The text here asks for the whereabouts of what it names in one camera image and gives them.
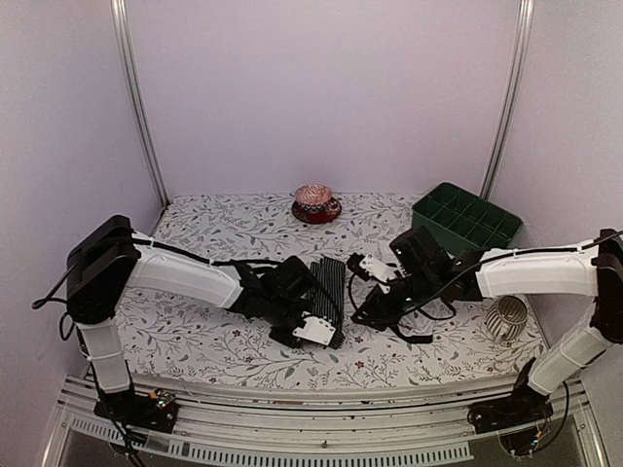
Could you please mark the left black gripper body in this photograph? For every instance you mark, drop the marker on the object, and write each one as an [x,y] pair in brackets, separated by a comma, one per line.
[280,313]

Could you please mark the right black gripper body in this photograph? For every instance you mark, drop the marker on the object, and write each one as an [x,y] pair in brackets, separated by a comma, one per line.
[421,289]

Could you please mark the navy striped underwear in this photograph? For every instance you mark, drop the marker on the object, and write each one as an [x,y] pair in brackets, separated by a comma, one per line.
[328,296]

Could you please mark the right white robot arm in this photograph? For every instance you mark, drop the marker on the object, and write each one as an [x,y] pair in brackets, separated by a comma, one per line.
[592,268]

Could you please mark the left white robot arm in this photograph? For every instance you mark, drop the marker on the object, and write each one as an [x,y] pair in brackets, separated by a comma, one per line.
[140,305]

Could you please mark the white black-trimmed underwear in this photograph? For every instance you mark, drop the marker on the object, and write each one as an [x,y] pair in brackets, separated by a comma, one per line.
[411,339]

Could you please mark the green divided organizer tray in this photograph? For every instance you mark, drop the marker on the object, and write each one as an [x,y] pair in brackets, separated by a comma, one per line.
[460,220]

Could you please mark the striped glass mug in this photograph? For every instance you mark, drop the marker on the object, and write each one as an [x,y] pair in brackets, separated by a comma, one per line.
[506,319]

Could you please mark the red patterned bowl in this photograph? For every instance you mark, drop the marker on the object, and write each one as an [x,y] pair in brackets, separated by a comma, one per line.
[313,197]

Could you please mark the dark red saucer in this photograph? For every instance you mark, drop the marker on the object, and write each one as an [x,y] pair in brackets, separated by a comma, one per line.
[317,214]

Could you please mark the floral tablecloth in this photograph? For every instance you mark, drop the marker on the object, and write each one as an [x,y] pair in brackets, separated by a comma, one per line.
[223,227]

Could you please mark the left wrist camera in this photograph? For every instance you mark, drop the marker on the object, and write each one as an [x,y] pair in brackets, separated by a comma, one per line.
[315,329]

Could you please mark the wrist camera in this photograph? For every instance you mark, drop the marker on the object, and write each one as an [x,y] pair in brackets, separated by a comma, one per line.
[366,267]
[315,329]

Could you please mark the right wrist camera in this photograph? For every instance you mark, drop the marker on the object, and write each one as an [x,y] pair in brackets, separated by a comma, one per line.
[366,267]

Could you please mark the front aluminium rail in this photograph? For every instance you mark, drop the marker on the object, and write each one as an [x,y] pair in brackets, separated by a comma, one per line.
[220,425]

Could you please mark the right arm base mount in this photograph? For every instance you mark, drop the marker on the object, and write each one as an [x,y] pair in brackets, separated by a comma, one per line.
[522,405]

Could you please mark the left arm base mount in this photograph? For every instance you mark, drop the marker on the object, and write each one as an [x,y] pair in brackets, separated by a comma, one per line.
[156,412]

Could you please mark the right aluminium frame post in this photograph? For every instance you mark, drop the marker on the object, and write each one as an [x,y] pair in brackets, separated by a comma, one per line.
[517,66]

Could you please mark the aluminium frame post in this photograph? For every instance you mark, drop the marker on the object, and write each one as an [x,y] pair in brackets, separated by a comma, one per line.
[517,66]
[119,11]

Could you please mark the left aluminium frame post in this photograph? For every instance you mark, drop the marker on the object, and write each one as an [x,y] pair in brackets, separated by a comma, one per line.
[119,11]

